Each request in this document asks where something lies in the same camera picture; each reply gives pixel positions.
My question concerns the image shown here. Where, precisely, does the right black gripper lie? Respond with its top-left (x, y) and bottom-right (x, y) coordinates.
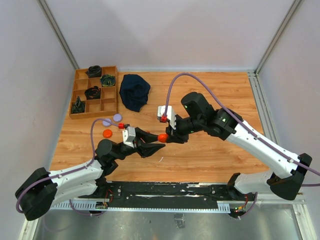
top-left (165, 114), bottom-right (205, 144)

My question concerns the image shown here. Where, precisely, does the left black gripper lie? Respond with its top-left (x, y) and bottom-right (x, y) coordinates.
top-left (112, 127), bottom-right (166, 160)

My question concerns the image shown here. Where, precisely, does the orange earbud charging case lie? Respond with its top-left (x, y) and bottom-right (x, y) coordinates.
top-left (157, 133), bottom-right (169, 143)

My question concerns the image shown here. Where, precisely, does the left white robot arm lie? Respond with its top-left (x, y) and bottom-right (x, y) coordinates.
top-left (15, 126), bottom-right (169, 221)

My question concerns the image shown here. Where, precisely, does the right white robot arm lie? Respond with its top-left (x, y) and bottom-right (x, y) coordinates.
top-left (157, 92), bottom-right (312, 201)

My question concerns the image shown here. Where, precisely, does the purple charging case right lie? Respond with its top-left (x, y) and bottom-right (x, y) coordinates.
top-left (112, 113), bottom-right (123, 123)

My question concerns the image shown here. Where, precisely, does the purple charging case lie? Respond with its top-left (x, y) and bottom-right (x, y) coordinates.
top-left (112, 113), bottom-right (123, 123)
top-left (102, 118), bottom-right (113, 127)

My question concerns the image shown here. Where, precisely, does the purple charging case left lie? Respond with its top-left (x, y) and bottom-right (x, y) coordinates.
top-left (102, 118), bottom-right (113, 127)

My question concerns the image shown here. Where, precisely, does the dark blue cloth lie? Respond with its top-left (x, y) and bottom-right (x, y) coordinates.
top-left (119, 74), bottom-right (151, 112)

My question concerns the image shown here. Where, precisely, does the wooden compartment tray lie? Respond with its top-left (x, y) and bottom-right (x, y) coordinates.
top-left (69, 66), bottom-right (119, 120)

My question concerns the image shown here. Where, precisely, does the black rolled belt middle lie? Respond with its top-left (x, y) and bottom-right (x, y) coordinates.
top-left (84, 85), bottom-right (101, 100)

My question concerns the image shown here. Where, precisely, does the black rolled belt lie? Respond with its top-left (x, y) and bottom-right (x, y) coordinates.
top-left (84, 85), bottom-right (101, 100)
top-left (85, 65), bottom-right (102, 78)

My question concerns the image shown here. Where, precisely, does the green patterned rolled belt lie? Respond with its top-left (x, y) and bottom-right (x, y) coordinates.
top-left (100, 74), bottom-right (116, 87)

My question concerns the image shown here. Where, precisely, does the dark folded belt bottom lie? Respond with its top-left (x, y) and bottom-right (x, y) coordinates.
top-left (70, 96), bottom-right (86, 114)

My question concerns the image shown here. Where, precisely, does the black rolled belt top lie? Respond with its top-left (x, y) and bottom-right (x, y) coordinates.
top-left (85, 65), bottom-right (102, 78)

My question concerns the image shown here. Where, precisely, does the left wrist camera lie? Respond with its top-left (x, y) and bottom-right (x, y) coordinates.
top-left (122, 126), bottom-right (136, 148)

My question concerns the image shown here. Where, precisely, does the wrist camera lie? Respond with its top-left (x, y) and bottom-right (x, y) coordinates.
top-left (157, 105), bottom-right (176, 130)
top-left (122, 126), bottom-right (136, 148)

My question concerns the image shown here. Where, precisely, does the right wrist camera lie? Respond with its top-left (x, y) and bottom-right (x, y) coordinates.
top-left (157, 105), bottom-right (176, 130)

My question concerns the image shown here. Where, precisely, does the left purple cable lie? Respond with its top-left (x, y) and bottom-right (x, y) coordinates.
top-left (15, 118), bottom-right (126, 214)

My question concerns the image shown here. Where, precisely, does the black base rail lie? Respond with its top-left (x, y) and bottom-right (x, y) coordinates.
top-left (77, 180), bottom-right (251, 211)

